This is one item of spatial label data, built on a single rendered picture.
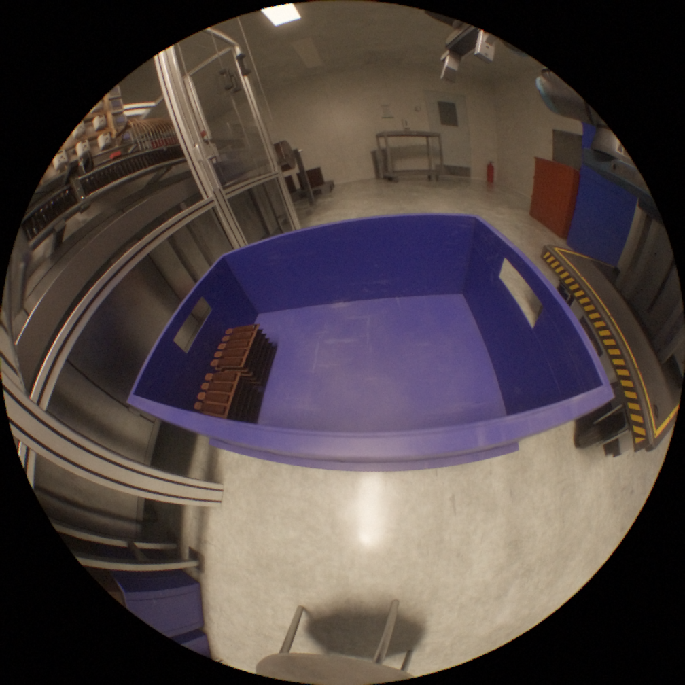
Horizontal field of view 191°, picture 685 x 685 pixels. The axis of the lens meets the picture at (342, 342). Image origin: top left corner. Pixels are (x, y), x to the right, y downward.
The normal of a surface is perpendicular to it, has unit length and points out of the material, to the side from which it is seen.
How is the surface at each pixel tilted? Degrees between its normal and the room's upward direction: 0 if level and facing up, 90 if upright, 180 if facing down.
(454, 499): 0
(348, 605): 0
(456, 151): 90
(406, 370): 0
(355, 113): 90
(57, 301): 90
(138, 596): 90
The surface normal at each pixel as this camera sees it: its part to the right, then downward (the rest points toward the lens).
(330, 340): -0.21, -0.61
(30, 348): 0.98, -0.08
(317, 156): -0.06, 0.79
